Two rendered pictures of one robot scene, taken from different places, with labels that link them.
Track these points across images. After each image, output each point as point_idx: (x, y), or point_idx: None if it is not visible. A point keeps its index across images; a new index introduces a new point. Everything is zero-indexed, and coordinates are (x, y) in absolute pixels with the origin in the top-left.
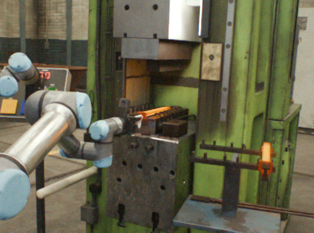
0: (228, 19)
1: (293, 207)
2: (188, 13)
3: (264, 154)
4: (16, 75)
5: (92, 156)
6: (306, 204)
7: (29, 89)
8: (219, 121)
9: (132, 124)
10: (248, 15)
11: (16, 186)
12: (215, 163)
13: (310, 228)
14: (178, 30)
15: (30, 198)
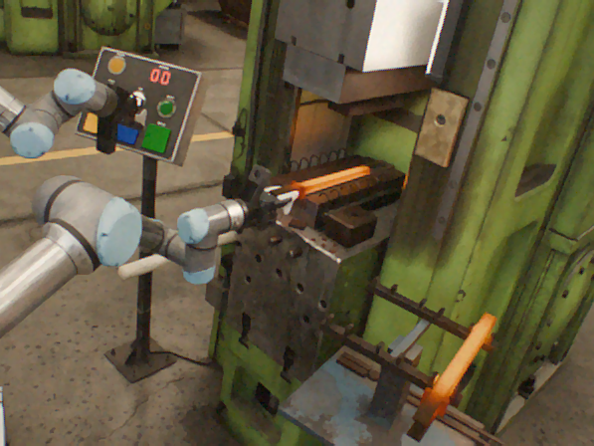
0: (491, 54)
1: (588, 336)
2: (426, 13)
3: (456, 359)
4: (67, 109)
5: (179, 262)
6: None
7: (102, 121)
8: (431, 235)
9: (268, 213)
10: (532, 57)
11: None
12: (361, 351)
13: None
14: (393, 51)
15: (178, 213)
